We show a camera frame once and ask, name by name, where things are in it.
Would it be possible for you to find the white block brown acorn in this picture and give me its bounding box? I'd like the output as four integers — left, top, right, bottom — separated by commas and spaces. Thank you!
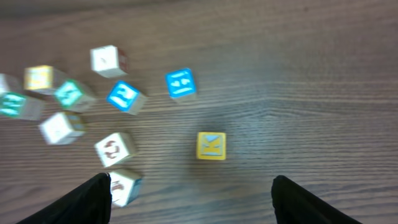
109, 169, 142, 207

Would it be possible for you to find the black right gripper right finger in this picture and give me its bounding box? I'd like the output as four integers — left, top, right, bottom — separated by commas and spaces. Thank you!
271, 175, 360, 224

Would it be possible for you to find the plain wooden block number two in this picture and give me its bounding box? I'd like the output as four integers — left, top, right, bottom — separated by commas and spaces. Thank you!
0, 73, 23, 94

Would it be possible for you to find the green number four block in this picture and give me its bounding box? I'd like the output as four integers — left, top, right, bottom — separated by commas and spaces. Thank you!
54, 79, 96, 113

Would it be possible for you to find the blue top wooden block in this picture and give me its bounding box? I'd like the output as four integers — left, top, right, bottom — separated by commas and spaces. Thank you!
165, 68, 197, 103

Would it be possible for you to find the white block brown animal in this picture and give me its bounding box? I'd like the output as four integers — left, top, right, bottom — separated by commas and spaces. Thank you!
94, 133, 138, 167

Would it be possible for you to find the yellow top wooden block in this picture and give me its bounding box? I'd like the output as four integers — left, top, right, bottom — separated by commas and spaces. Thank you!
24, 65, 67, 95

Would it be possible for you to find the green R wooden block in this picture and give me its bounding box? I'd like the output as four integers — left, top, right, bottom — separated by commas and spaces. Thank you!
1, 91, 45, 121

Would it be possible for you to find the blue P wooden block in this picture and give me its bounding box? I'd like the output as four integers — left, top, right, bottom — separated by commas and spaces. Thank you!
106, 80, 148, 115

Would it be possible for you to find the white block blue side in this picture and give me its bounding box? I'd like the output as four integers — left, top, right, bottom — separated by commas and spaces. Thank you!
39, 111, 86, 145

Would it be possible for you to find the white wooden block top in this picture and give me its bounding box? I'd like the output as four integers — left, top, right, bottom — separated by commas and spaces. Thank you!
90, 45, 128, 78

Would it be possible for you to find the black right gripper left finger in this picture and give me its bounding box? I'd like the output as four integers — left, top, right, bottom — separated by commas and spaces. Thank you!
17, 173, 112, 224

